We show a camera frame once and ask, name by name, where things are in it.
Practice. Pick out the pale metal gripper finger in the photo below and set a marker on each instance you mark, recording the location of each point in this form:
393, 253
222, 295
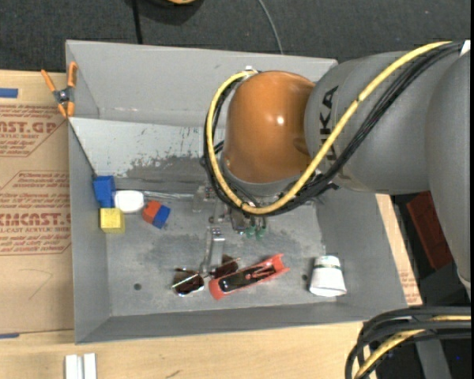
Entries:
205, 200
215, 247

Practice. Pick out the dark brown sunglasses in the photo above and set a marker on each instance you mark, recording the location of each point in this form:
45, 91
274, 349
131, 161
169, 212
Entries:
189, 283

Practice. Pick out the orange and blue block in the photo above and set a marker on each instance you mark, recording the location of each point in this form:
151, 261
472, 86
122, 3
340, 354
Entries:
156, 214

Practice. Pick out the grey metal bin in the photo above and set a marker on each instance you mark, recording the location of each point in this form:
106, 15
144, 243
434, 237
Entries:
150, 259

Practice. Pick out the white oval object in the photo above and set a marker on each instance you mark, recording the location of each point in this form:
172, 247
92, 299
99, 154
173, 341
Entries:
129, 201

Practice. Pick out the yellow block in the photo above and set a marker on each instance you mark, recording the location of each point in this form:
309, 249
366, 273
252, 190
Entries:
111, 220

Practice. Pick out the white paper cup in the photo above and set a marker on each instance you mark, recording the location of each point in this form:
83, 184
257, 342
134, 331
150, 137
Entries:
327, 278

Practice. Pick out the brown cardboard board red print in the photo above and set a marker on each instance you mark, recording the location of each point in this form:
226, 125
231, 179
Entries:
31, 275

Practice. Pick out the red-brown flat block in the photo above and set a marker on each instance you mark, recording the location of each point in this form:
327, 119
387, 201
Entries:
428, 227

